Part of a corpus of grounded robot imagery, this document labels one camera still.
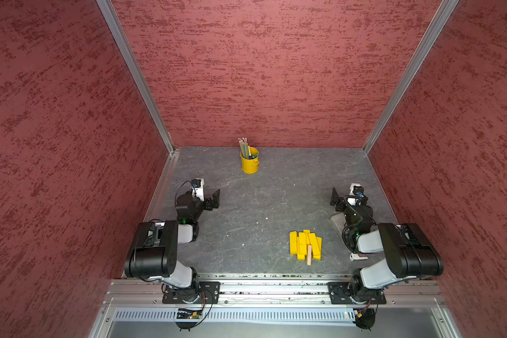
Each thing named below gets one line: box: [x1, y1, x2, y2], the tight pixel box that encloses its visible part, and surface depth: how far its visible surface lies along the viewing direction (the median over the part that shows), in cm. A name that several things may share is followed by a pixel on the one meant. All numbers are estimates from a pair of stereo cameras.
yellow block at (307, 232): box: [302, 228, 312, 246], surface depth 87 cm
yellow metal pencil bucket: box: [240, 146, 260, 174], surface depth 106 cm
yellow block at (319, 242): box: [316, 235, 323, 261], surface depth 85 cm
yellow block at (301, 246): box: [296, 232, 308, 261], surface depth 85 cm
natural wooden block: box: [307, 245, 312, 266], surface depth 83 cm
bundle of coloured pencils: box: [238, 136, 252, 160], surface depth 105 cm
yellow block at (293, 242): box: [289, 230, 298, 255], surface depth 87 cm
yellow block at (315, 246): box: [307, 232, 322, 261], surface depth 85 cm
